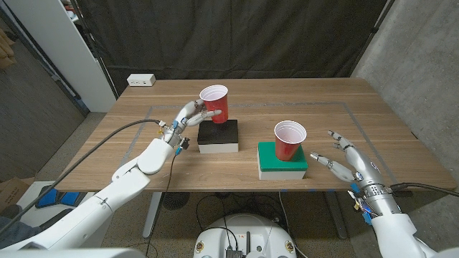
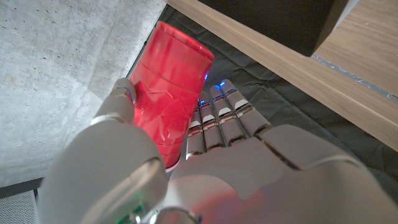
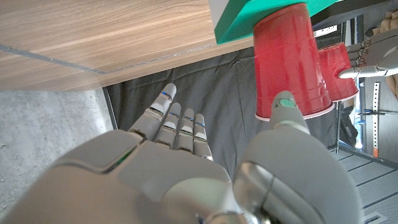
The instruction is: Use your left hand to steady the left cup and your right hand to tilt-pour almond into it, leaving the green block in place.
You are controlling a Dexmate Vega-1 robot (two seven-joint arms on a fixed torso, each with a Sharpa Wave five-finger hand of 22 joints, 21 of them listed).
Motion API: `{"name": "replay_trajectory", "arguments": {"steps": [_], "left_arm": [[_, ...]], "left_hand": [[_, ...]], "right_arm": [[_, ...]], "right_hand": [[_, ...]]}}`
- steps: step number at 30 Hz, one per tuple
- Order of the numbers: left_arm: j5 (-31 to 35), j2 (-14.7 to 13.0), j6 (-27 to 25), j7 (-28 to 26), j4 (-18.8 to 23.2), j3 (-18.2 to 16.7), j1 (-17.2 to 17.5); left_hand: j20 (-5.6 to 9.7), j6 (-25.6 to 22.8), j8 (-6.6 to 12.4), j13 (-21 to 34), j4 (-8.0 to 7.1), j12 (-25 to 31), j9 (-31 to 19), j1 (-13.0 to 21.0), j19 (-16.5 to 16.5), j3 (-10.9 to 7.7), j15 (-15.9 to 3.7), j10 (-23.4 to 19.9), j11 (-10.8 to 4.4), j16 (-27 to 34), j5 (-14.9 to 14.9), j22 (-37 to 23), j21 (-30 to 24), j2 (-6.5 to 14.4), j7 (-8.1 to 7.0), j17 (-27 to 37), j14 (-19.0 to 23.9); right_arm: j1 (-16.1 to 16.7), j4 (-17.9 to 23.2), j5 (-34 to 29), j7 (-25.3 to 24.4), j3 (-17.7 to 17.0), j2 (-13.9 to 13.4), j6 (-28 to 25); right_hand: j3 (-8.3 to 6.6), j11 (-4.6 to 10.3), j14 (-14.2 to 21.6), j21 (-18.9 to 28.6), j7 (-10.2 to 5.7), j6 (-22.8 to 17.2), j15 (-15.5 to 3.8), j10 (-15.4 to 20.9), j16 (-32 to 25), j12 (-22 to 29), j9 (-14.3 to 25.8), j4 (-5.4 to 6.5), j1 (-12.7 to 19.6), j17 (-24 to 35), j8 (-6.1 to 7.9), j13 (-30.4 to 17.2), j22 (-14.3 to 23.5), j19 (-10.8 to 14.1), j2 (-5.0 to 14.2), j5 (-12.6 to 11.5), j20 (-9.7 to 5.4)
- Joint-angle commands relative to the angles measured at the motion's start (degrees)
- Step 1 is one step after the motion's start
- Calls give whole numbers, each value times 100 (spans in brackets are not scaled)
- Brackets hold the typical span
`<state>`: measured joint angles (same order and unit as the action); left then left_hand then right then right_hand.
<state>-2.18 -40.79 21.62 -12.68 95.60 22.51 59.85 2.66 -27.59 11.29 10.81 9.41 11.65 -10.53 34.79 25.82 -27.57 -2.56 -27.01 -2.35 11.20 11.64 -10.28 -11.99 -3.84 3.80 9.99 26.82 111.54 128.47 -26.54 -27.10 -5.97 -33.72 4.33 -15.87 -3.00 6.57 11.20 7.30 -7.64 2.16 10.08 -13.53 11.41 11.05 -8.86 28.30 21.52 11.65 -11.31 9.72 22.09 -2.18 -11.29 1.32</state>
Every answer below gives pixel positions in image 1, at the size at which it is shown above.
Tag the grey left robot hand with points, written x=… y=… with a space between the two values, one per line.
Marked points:
x=179 y=125

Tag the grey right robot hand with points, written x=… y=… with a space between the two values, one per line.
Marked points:
x=362 y=168

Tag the red plastic cup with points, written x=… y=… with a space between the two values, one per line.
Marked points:
x=219 y=104
x=286 y=150

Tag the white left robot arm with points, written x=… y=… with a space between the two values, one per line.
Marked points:
x=107 y=200

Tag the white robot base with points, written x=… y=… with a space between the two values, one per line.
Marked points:
x=215 y=236

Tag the black-topped white block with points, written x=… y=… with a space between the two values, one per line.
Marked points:
x=217 y=136

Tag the green-topped white block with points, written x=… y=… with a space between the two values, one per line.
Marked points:
x=269 y=161

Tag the grey table leg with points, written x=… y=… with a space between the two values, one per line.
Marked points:
x=337 y=218

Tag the white power outlet box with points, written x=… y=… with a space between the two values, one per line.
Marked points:
x=140 y=80

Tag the round black fan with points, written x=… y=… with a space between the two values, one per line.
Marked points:
x=175 y=200

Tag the white table leg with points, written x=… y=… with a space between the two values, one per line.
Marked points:
x=152 y=215

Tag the grey tape outline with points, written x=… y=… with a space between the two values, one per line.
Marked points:
x=287 y=104

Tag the black backdrop curtain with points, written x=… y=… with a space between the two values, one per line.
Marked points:
x=229 y=36

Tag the black backdrop stand pole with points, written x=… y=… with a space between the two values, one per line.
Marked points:
x=373 y=30
x=95 y=46

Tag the white cabinet panel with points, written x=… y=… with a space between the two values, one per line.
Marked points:
x=64 y=43

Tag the blue and black foot pedal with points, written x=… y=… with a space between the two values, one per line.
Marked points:
x=48 y=198

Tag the brown cardboard box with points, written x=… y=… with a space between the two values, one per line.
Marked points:
x=10 y=191

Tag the person's leg in jeans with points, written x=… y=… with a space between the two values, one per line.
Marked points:
x=14 y=231

